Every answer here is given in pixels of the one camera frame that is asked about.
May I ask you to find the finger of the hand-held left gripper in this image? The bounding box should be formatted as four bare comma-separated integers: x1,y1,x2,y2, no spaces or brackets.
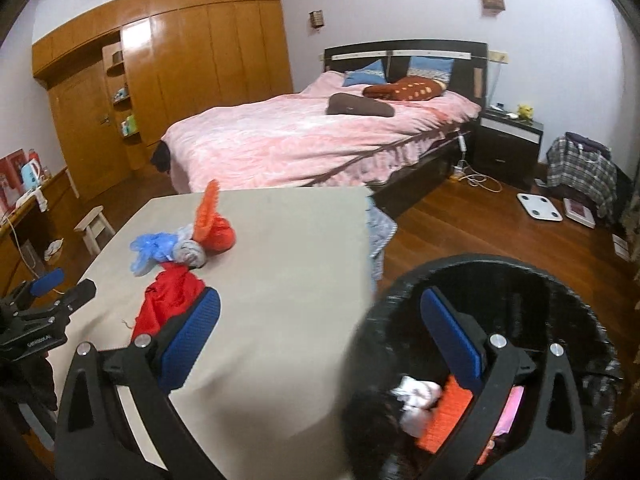
30,278,97,328
10,267,66,306

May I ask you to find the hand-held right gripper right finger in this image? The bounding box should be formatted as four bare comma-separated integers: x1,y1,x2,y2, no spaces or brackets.
420,286,587,480

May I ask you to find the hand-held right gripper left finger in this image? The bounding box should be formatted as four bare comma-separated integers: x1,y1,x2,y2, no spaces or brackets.
55,286,222,480

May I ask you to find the red cloth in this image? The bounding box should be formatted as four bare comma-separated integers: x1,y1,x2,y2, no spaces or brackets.
131,265,207,343

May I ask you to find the white tissue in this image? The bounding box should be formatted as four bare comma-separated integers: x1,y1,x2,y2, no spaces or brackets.
400,405,437,437
391,374,445,409

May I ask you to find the blue plastic bag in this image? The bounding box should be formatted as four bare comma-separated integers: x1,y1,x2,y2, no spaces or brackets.
130,232,186,277

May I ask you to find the black trash bin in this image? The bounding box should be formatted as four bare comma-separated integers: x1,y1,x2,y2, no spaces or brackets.
342,254,626,480

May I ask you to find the pink sheet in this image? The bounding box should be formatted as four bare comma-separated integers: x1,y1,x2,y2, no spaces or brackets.
492,385,526,436

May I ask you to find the grey sock ball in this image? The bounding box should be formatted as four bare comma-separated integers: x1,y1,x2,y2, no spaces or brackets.
172,225,207,267

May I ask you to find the small wooden stool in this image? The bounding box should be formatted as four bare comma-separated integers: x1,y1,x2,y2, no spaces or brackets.
74,205,116,254

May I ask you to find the wooden side cabinet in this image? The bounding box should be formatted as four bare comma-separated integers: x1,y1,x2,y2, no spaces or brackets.
0,167,81,311

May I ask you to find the blue white kettle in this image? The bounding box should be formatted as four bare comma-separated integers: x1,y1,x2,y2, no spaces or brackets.
20,158,43,196

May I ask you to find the red box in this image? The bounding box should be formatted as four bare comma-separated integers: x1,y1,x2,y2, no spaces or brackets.
0,149,28,211

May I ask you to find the beige table cover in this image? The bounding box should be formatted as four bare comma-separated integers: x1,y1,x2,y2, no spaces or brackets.
47,186,398,480

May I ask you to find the white bathroom scale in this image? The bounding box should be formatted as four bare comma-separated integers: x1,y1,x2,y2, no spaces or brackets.
516,192,564,222

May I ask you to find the white scale red centre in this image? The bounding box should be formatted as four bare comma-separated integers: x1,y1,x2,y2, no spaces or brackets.
562,197,597,229

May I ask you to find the dark nightstand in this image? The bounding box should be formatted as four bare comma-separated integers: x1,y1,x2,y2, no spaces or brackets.
472,108,544,191

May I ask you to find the plaid cloth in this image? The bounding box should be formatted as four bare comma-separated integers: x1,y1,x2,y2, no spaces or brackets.
546,136,618,218

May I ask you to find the pink bedspread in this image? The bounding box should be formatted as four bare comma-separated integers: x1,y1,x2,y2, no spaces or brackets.
162,71,481,196

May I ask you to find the black bag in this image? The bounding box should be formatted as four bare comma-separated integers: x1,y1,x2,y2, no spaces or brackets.
611,162,632,211

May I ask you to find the dark jacket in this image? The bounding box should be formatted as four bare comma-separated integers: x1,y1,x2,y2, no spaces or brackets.
565,131,612,158

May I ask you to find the red dotted pillow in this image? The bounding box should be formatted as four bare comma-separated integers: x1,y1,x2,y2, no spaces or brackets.
362,76,447,103

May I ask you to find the brown pillow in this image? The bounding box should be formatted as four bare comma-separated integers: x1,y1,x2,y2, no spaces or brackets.
326,92,396,118

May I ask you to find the wooden wardrobe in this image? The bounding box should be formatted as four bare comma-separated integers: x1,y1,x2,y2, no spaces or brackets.
31,0,294,201

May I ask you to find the dark wooden bed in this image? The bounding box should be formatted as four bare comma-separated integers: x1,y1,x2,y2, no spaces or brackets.
150,40,488,216

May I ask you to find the blue pillow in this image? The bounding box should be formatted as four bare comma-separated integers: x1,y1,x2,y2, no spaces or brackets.
343,59,387,87
407,55,455,81

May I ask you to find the white cable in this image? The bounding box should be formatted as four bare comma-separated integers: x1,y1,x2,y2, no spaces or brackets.
460,160,503,193

